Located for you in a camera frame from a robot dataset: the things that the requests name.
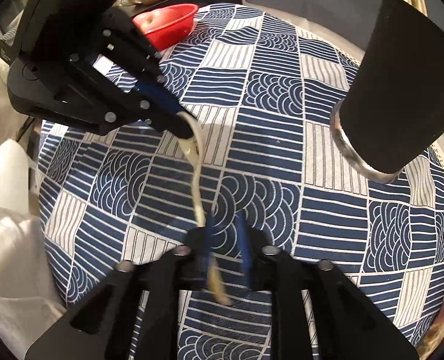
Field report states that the red plastic bowl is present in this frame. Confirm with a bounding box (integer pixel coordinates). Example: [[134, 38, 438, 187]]
[[143, 3, 199, 51]]

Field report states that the red apple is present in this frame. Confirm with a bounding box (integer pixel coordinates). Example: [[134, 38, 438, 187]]
[[133, 10, 167, 33]]

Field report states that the cream spoon with picture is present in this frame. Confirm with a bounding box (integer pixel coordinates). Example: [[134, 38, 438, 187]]
[[176, 111, 231, 306]]

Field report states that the black utensil holder cup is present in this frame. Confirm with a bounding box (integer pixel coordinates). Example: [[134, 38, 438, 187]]
[[330, 0, 444, 184]]

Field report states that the blue patterned tablecloth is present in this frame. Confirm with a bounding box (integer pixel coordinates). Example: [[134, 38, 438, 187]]
[[37, 3, 444, 359]]

